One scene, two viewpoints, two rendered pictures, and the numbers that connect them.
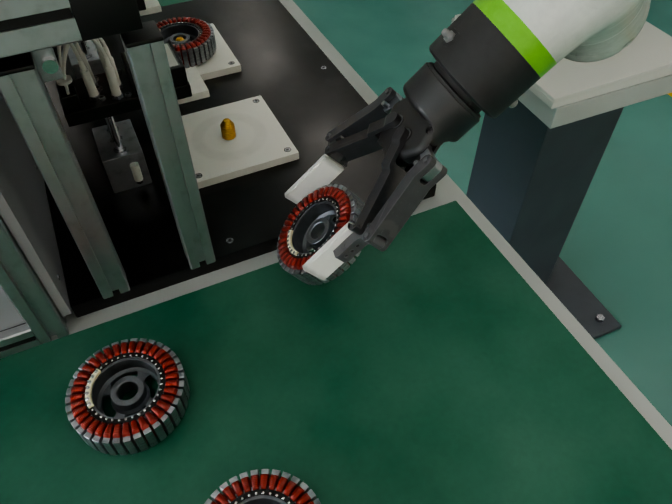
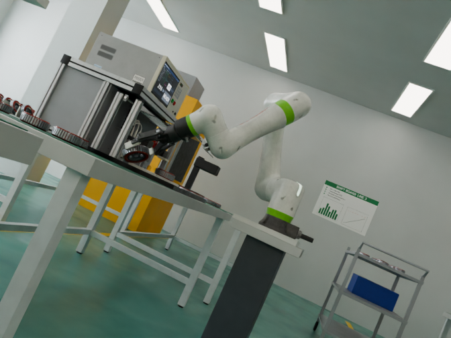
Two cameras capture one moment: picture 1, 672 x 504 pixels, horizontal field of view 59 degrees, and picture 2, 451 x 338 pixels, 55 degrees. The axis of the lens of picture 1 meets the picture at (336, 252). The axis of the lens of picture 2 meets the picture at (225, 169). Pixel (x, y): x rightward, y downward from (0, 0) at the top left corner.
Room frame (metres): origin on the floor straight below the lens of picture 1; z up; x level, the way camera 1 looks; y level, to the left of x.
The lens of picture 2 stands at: (-0.78, -1.42, 0.77)
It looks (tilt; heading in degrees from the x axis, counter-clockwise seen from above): 5 degrees up; 38
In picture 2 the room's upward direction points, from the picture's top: 25 degrees clockwise
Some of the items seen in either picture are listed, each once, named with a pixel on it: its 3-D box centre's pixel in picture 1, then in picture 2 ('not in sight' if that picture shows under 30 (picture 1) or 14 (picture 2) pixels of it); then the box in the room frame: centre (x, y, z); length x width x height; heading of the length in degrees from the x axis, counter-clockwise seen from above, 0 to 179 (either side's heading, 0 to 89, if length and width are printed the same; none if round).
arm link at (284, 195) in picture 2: not in sight; (284, 198); (0.99, -0.41, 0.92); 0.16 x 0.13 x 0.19; 68
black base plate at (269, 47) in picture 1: (197, 106); (151, 177); (0.77, 0.21, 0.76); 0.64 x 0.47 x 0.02; 25
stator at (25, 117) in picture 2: not in sight; (35, 121); (0.09, 0.22, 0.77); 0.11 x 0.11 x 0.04
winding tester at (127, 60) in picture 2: not in sight; (139, 78); (0.65, 0.50, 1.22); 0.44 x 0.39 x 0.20; 25
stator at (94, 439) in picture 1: (129, 394); (76, 140); (0.28, 0.20, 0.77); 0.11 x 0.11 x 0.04
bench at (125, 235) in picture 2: not in sight; (196, 237); (2.84, 1.39, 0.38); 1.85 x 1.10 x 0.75; 25
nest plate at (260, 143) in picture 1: (229, 139); (147, 171); (0.67, 0.15, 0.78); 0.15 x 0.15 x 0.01; 25
